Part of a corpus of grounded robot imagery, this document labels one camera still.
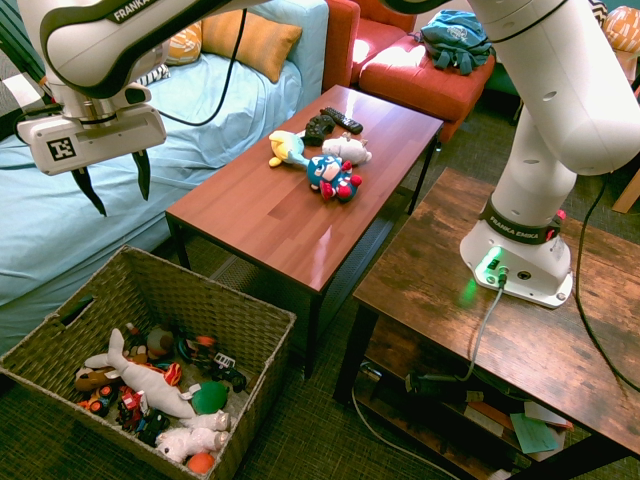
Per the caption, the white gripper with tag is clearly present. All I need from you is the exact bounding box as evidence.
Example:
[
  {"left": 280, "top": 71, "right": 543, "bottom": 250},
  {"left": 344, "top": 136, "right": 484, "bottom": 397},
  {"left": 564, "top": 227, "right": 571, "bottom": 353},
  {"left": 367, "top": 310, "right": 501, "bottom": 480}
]
[{"left": 16, "top": 102, "right": 168, "bottom": 218}]

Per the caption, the orange toy car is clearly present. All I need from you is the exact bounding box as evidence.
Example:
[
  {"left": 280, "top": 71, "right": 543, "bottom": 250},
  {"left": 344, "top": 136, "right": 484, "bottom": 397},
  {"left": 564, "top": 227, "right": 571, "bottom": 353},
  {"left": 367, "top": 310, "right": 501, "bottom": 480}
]
[{"left": 187, "top": 334, "right": 221, "bottom": 364}]

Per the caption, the woven wicker basket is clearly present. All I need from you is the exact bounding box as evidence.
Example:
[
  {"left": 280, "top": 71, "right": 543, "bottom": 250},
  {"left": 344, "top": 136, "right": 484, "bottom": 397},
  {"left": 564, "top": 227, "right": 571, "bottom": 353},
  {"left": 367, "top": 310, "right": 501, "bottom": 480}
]
[{"left": 0, "top": 244, "right": 297, "bottom": 480}]

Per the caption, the blue narwhal plush toy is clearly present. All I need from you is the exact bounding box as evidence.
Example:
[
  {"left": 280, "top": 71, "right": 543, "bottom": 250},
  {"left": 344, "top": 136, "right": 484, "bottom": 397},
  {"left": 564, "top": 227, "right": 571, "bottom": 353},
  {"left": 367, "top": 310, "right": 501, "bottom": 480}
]
[{"left": 268, "top": 129, "right": 314, "bottom": 171}]

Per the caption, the brown dog plush toy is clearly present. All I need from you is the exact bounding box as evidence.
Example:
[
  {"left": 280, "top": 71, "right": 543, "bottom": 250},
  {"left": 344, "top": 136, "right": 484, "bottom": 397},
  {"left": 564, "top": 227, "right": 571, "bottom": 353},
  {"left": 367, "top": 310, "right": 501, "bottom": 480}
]
[{"left": 73, "top": 366, "right": 121, "bottom": 393}]

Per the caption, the orange striped plush toy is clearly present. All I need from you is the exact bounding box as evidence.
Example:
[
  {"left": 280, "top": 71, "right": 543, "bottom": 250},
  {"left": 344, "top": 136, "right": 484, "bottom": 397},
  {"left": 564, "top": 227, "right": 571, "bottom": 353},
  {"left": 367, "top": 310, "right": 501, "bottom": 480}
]
[{"left": 149, "top": 362, "right": 182, "bottom": 389}]

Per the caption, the white shark plush toy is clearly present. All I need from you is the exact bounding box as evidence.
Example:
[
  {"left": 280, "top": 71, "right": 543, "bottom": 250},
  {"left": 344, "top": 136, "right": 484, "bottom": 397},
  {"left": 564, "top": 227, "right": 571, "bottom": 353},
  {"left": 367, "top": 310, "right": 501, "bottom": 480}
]
[{"left": 83, "top": 328, "right": 199, "bottom": 420}]

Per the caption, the Captain America plush toy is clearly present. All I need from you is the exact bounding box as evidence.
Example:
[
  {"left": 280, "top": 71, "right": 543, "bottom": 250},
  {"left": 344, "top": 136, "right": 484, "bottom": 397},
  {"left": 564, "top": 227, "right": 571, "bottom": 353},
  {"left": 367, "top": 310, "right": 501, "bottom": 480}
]
[{"left": 305, "top": 154, "right": 364, "bottom": 204}]

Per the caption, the orange monster truck toy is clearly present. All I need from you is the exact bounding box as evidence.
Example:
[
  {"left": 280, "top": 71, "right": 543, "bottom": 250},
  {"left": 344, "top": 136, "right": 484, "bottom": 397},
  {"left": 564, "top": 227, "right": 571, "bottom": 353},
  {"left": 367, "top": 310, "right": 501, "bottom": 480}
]
[{"left": 82, "top": 383, "right": 120, "bottom": 419}]

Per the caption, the black white toy truck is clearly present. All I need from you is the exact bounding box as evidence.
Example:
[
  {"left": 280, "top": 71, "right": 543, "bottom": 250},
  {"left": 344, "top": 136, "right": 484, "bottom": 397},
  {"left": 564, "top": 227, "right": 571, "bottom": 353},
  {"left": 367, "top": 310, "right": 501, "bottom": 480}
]
[{"left": 207, "top": 352, "right": 249, "bottom": 394}]

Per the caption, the red toy truck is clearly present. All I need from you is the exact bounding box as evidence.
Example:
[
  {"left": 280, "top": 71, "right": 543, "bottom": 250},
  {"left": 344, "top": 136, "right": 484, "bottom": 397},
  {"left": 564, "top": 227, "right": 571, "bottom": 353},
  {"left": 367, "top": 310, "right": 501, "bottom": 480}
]
[{"left": 115, "top": 389, "right": 149, "bottom": 426}]

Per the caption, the white grey plush toy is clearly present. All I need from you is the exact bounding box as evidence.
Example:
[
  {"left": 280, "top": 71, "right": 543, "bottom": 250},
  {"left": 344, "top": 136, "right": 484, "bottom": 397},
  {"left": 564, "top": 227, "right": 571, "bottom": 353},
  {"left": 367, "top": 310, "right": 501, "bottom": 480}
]
[{"left": 321, "top": 132, "right": 374, "bottom": 166}]

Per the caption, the green round plush toy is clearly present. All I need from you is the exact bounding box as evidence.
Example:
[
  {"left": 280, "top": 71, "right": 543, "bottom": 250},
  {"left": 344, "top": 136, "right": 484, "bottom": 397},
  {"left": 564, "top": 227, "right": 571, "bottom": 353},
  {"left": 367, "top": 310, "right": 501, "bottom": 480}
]
[{"left": 191, "top": 380, "right": 230, "bottom": 416}]

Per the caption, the dark toy car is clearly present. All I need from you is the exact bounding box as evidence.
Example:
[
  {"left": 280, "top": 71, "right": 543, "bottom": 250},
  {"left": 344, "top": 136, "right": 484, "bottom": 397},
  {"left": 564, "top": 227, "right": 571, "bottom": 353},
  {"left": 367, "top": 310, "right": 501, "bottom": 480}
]
[{"left": 137, "top": 408, "right": 171, "bottom": 448}]

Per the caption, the white lamb plush toy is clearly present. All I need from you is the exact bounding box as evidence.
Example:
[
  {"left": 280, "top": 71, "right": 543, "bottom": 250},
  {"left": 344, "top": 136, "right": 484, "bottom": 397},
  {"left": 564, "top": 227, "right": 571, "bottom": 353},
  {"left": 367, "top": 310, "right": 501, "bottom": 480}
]
[{"left": 155, "top": 409, "right": 234, "bottom": 464}]

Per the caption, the sofa with light blue cover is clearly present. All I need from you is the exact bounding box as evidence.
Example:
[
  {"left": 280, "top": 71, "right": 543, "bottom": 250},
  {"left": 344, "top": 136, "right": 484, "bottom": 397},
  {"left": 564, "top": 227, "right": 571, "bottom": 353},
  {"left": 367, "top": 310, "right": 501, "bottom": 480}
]
[{"left": 0, "top": 0, "right": 330, "bottom": 351}]

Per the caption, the blue striped pillow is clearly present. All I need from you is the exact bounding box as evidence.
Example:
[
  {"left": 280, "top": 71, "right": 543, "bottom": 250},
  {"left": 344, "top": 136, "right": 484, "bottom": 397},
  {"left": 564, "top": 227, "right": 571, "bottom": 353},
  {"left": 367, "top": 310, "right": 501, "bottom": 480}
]
[{"left": 134, "top": 63, "right": 171, "bottom": 87}]

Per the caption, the yellow white patterned bolster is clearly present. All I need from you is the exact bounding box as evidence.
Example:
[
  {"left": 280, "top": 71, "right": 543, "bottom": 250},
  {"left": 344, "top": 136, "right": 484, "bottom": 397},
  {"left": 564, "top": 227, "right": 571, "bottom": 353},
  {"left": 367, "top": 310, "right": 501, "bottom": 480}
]
[{"left": 164, "top": 20, "right": 204, "bottom": 67}]

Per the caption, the reddish wooden coffee table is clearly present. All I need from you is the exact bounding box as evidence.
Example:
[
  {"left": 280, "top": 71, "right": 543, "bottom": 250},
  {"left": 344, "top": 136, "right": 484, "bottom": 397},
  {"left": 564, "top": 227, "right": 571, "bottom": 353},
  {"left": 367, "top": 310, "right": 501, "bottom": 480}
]
[{"left": 164, "top": 83, "right": 445, "bottom": 381}]

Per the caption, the yellow orange striped pillow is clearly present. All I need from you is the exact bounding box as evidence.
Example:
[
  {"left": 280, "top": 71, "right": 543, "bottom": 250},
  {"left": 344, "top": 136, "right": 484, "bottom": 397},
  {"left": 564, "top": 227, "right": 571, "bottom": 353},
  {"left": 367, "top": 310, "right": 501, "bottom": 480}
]
[{"left": 201, "top": 10, "right": 304, "bottom": 85}]

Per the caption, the black game controller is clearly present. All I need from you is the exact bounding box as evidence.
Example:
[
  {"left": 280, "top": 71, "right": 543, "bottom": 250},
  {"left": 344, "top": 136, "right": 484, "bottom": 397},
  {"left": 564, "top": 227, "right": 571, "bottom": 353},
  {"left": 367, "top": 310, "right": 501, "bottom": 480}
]
[{"left": 301, "top": 113, "right": 337, "bottom": 148}]

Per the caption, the black TV remote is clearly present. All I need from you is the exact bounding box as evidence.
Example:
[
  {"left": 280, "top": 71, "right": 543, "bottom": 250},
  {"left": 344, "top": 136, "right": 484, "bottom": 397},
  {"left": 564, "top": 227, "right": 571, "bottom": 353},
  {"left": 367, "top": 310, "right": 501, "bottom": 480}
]
[{"left": 319, "top": 106, "right": 364, "bottom": 135}]

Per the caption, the orange ball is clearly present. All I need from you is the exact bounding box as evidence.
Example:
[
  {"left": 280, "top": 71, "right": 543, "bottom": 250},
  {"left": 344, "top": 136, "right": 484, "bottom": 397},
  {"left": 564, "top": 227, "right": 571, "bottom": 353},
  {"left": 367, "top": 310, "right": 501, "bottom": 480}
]
[{"left": 186, "top": 452, "right": 217, "bottom": 475}]

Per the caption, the red upholstered armchair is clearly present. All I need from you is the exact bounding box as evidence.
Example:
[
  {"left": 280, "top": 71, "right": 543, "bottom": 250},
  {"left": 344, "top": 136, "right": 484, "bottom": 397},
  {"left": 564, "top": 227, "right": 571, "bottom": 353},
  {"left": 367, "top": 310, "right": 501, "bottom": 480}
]
[{"left": 322, "top": 0, "right": 496, "bottom": 144}]

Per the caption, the rustic brown side table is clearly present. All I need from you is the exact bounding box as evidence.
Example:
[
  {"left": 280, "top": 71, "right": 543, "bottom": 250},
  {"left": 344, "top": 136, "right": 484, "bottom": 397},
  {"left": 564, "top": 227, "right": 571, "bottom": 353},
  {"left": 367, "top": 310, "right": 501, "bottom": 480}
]
[{"left": 332, "top": 167, "right": 640, "bottom": 480}]

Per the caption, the teal fabric bag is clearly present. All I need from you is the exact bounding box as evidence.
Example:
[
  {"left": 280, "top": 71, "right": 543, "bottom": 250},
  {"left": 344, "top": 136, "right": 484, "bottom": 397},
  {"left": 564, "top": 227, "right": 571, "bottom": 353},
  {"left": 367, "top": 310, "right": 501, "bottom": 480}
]
[{"left": 420, "top": 9, "right": 494, "bottom": 76}]

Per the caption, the black power adapter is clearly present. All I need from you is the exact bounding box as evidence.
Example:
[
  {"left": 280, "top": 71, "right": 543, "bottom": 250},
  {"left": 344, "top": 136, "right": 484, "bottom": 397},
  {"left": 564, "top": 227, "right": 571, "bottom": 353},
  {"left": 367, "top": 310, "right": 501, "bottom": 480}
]
[{"left": 404, "top": 372, "right": 469, "bottom": 401}]

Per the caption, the green paper envelope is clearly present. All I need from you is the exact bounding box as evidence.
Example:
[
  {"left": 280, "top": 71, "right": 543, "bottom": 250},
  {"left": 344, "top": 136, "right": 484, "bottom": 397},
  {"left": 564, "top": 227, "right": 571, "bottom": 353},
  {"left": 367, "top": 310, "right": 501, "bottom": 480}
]
[{"left": 509, "top": 412, "right": 560, "bottom": 455}]

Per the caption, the light wooden furniture leg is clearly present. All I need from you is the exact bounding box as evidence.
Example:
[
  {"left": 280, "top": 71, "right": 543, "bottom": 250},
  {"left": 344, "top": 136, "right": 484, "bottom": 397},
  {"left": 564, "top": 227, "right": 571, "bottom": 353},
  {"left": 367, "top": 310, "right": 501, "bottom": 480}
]
[{"left": 612, "top": 164, "right": 640, "bottom": 214}]

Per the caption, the orange white patterned cushion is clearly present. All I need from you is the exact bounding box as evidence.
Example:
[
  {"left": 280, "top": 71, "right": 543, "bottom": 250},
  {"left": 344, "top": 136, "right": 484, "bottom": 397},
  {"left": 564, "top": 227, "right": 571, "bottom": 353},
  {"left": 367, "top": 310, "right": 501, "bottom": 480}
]
[{"left": 602, "top": 5, "right": 640, "bottom": 54}]

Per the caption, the white power cable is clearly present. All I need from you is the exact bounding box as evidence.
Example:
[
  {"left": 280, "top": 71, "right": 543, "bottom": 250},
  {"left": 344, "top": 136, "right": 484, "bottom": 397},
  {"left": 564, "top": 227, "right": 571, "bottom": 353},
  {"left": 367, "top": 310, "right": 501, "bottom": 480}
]
[{"left": 349, "top": 384, "right": 451, "bottom": 480}]

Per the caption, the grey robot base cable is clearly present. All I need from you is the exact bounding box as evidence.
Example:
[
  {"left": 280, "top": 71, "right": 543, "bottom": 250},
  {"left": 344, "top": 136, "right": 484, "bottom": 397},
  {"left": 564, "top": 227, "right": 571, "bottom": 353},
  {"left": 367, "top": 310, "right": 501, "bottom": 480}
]
[{"left": 404, "top": 264, "right": 509, "bottom": 396}]

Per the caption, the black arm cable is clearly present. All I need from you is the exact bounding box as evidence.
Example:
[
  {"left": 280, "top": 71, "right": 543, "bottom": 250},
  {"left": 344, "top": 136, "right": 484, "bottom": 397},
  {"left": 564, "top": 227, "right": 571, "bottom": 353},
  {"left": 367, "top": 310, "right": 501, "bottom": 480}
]
[{"left": 158, "top": 8, "right": 640, "bottom": 394}]

